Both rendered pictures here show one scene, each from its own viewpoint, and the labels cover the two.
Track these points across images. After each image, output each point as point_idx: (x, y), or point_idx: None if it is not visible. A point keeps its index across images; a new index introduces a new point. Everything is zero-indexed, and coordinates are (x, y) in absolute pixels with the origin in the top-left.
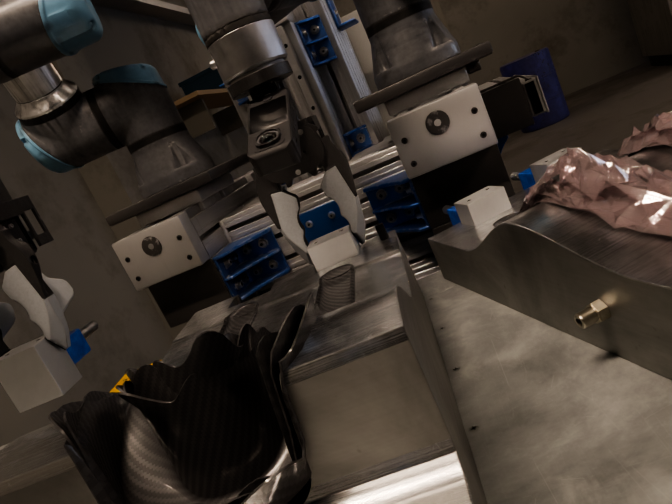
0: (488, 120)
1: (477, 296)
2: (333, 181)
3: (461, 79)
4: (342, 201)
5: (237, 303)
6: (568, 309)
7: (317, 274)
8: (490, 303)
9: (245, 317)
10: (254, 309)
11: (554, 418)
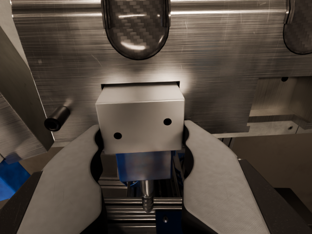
0: None
1: (21, 50)
2: (54, 217)
3: None
4: (75, 167)
5: (305, 114)
6: None
7: (175, 63)
8: (1, 19)
9: (306, 9)
10: (292, 4)
11: None
